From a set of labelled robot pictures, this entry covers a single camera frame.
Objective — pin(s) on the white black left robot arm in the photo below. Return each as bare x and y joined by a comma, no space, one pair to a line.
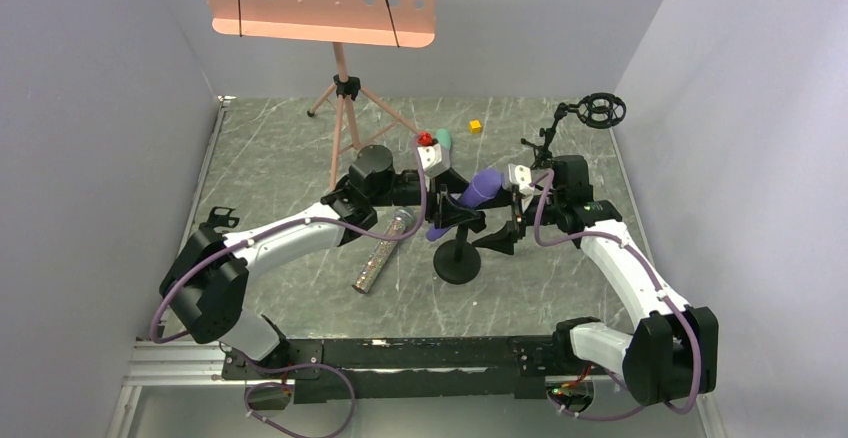
206,285

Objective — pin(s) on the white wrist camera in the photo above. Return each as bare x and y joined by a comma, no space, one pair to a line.
519,176
434,158

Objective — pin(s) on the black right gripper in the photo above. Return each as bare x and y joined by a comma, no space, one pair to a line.
519,210

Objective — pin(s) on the pink music stand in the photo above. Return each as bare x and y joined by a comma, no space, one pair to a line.
390,23

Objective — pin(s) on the black clip stand at left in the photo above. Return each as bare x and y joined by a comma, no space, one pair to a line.
221,217

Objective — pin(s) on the purple microphone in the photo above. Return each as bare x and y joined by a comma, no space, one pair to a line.
484,186

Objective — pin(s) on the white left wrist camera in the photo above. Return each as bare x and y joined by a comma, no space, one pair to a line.
434,158

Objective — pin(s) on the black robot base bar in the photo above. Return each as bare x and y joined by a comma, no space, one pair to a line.
521,366

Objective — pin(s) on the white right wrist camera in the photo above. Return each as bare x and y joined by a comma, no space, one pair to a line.
519,176

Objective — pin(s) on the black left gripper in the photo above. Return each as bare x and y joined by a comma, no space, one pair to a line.
444,203

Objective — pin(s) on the black round-base microphone stand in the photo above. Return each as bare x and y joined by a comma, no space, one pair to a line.
456,261

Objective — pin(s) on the aluminium table edge rail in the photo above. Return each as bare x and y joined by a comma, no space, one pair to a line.
189,223

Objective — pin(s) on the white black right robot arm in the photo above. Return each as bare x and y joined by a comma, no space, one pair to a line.
670,358

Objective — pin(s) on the teal green microphone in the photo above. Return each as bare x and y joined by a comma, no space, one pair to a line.
444,138

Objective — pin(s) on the black tripod shock-mount stand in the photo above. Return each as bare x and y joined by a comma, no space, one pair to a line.
597,111

